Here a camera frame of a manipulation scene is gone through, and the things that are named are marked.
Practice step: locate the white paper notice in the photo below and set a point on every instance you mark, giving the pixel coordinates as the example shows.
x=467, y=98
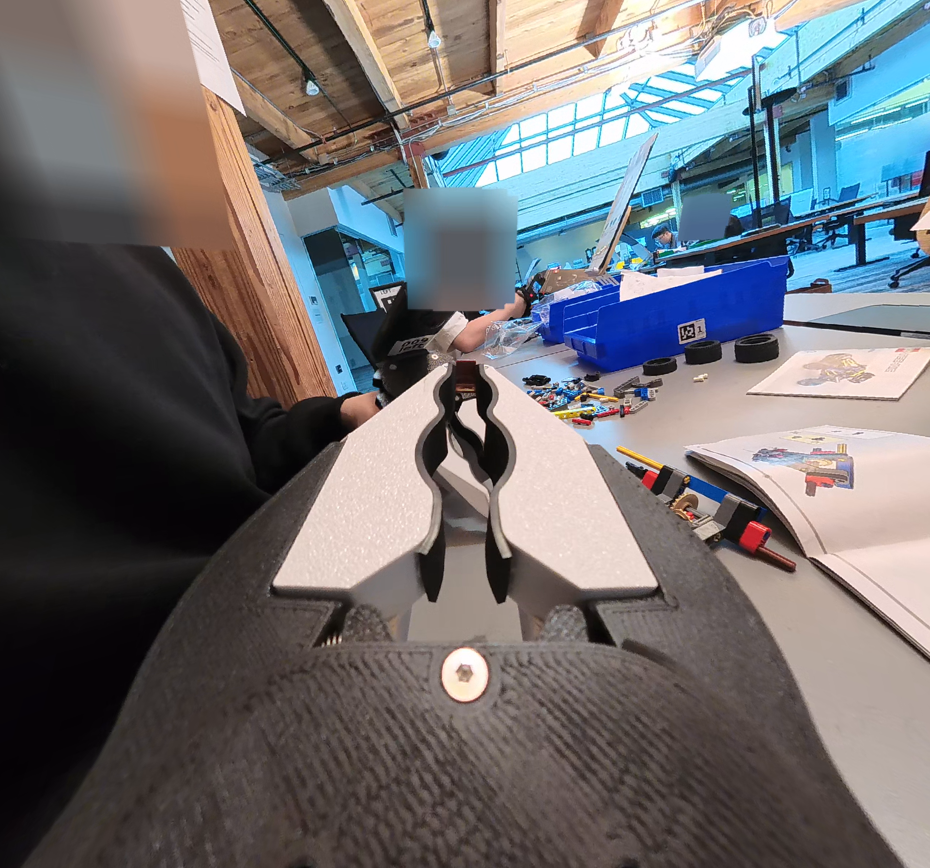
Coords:
x=203, y=25

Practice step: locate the partly built lego vehicle chassis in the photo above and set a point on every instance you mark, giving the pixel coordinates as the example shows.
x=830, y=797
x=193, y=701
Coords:
x=754, y=535

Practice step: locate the wooden office desk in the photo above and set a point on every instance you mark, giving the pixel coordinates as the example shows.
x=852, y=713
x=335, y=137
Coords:
x=894, y=212

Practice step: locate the clear plastic bag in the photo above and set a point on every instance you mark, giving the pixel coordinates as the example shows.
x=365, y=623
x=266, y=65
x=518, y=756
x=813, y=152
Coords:
x=508, y=337

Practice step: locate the white paper sheets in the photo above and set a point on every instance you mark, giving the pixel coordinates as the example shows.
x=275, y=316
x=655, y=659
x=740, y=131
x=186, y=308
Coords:
x=668, y=283

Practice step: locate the open lego instruction booklet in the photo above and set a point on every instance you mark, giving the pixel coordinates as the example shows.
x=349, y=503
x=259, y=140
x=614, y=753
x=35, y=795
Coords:
x=872, y=519

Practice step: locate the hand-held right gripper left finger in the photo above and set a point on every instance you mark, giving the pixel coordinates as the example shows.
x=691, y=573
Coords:
x=349, y=512

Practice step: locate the pile of loose lego parts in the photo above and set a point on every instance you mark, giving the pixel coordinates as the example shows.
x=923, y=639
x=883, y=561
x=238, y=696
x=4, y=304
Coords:
x=574, y=414

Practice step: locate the closed lego instruction booklet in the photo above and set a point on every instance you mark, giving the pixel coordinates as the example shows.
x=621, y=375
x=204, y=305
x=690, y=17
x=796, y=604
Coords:
x=835, y=374

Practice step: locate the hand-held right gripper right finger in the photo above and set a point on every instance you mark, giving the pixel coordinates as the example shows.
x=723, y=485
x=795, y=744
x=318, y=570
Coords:
x=574, y=512

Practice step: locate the wooden post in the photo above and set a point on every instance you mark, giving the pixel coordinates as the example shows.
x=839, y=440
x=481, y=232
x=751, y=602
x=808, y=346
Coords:
x=269, y=301

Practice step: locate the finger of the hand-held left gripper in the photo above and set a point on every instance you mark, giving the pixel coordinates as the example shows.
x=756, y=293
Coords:
x=477, y=494
x=454, y=490

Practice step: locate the square black white marker label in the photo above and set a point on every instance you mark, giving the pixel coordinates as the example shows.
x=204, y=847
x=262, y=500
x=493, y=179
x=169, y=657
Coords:
x=692, y=332

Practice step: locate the blue plastic bin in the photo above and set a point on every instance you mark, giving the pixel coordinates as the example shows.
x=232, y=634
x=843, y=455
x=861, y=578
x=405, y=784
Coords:
x=556, y=319

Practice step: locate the black lego tire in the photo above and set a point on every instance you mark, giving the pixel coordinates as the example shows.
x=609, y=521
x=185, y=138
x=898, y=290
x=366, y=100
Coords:
x=660, y=367
x=703, y=352
x=755, y=348

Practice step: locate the cardboard sign on white stand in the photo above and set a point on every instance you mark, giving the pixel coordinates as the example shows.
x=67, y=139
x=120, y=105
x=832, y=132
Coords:
x=621, y=207

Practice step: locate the person's left hand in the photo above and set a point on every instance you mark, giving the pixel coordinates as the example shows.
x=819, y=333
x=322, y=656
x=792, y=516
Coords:
x=360, y=409

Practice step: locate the blue bin with marker label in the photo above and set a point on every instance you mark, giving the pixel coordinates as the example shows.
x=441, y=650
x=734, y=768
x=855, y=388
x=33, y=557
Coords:
x=639, y=330

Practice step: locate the person's black clothed torso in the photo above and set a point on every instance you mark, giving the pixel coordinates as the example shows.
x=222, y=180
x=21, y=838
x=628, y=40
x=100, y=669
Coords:
x=109, y=446

